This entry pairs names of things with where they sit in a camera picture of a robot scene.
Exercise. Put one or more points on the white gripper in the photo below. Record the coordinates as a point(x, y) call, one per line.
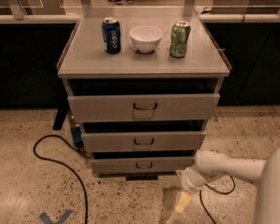
point(188, 180)

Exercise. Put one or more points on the grey bottom drawer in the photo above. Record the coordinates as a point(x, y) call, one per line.
point(140, 165)

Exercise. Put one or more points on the grey drawer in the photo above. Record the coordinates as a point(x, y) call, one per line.
point(143, 107)
point(155, 141)
point(140, 165)

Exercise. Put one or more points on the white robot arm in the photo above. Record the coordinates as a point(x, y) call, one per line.
point(209, 166)

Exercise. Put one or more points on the grey top drawer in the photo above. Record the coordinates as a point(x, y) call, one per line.
point(143, 107)

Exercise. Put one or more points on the grey middle drawer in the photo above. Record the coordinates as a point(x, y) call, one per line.
point(155, 141)

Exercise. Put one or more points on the grey drawer cabinet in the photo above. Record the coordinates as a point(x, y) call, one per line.
point(88, 70)

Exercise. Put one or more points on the blue power adapter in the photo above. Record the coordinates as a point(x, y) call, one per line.
point(76, 136)

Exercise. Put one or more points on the black table leg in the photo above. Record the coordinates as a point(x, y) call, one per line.
point(60, 117)

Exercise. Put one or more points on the green soda can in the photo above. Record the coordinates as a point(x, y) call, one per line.
point(179, 39)

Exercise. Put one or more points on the white ceramic bowl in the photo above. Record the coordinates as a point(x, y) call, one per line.
point(146, 38)

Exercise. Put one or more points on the blue Pepsi can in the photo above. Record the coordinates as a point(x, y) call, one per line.
point(111, 35)

